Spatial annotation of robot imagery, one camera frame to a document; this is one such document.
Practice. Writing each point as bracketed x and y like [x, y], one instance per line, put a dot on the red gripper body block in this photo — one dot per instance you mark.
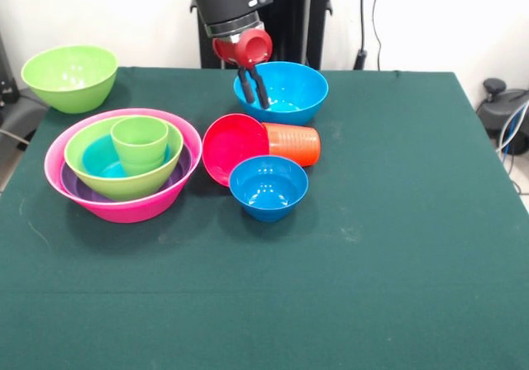
[246, 50]

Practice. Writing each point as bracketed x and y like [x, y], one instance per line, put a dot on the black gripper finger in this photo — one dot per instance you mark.
[247, 86]
[261, 89]

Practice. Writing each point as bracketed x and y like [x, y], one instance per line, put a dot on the blue large bowl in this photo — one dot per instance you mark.
[289, 97]

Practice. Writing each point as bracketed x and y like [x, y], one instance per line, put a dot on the red small bowl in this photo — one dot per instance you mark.
[231, 147]

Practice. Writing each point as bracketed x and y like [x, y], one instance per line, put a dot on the orange cup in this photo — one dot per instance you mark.
[295, 143]

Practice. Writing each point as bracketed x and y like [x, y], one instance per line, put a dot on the dark blue small bowl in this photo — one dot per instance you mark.
[268, 190]

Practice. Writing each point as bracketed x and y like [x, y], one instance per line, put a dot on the purple shallow bowl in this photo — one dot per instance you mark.
[182, 172]

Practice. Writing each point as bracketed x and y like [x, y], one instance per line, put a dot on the lime green small cup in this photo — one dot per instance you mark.
[140, 147]

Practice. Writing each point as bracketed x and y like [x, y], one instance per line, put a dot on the lime green large bowl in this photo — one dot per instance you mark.
[70, 81]
[124, 189]

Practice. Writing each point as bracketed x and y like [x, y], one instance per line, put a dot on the turquoise bowl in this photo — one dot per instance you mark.
[99, 159]

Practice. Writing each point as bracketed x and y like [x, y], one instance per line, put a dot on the pink large bowl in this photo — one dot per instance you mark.
[128, 213]

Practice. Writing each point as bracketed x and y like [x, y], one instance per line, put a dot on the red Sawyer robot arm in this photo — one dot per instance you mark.
[231, 2]

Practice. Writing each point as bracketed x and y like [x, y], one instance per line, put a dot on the dark green table cloth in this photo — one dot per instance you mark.
[264, 283]

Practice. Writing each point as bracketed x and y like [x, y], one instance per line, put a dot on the black stand base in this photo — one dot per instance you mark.
[502, 110]
[20, 114]

